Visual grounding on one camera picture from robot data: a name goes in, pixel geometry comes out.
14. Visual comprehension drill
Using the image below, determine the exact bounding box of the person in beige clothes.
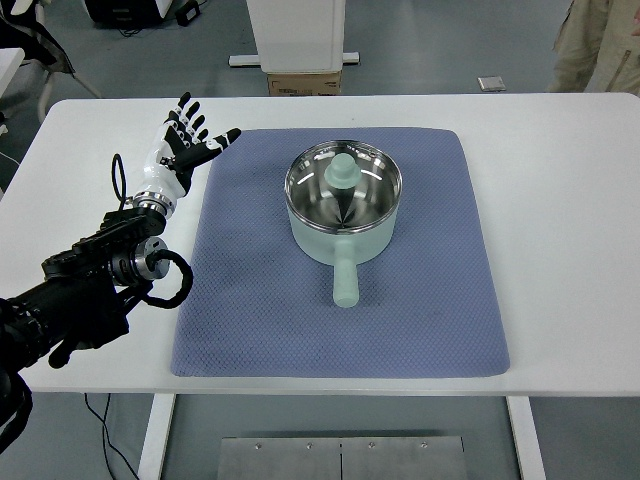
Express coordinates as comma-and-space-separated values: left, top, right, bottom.
546, 0, 639, 95

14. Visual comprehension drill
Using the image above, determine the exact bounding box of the green pot with handle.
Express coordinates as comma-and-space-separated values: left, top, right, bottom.
284, 140, 404, 309

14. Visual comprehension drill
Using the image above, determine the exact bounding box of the white pedestal stand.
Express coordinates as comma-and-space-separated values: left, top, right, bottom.
228, 0, 360, 74

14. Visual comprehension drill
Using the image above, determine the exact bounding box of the black equipment top left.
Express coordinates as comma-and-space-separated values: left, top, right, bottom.
83, 0, 174, 29

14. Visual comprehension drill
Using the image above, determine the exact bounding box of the white table leg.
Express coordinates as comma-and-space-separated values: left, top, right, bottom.
506, 396, 547, 480
137, 393, 177, 480

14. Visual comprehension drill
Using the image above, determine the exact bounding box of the left white table leg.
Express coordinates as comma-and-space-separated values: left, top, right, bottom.
137, 393, 177, 480

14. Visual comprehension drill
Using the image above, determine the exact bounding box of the chair at left edge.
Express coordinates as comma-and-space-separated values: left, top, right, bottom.
1, 1, 102, 123

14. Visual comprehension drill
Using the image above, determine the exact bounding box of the right white table leg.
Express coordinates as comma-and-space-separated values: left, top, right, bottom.
506, 396, 547, 480

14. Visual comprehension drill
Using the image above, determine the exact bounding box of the blue textured mat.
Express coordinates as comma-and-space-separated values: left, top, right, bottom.
171, 127, 510, 379

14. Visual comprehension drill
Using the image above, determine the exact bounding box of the small grey floor plate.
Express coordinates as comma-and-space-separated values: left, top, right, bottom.
477, 76, 507, 92

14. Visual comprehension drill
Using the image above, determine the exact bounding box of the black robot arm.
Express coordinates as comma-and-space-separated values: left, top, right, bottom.
1, 207, 167, 373

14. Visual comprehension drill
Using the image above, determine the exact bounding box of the cardboard box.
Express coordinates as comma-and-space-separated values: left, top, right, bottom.
267, 71, 342, 97

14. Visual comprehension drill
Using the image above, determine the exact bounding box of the black floor cable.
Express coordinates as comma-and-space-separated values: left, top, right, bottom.
82, 392, 141, 480

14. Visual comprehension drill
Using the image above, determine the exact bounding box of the grey metal base plate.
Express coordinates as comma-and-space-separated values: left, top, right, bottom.
217, 436, 468, 479

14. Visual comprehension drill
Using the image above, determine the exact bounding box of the glass lid green knob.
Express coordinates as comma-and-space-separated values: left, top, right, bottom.
284, 140, 402, 233

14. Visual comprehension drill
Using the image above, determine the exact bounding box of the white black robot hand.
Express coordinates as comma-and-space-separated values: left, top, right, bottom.
132, 92, 241, 218

